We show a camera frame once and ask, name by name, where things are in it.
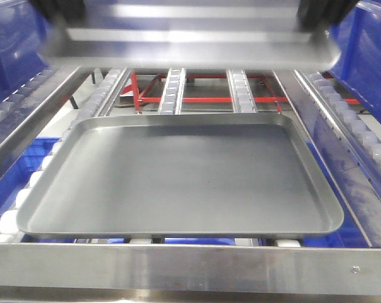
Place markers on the steel front rack bar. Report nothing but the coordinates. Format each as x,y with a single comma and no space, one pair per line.
41,272

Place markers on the right blue plastic bin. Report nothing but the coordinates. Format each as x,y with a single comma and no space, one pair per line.
22,31

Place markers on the flat silver tray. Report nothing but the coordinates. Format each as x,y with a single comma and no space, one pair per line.
208,175

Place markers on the flat steel divider rail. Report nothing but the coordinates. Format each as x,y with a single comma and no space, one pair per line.
353,170

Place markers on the ridged silver tray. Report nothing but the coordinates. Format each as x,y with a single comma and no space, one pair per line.
211,35

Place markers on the red metal frame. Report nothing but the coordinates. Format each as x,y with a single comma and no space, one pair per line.
200,89

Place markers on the large blue plastic bin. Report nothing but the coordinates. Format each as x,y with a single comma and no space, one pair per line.
359,67

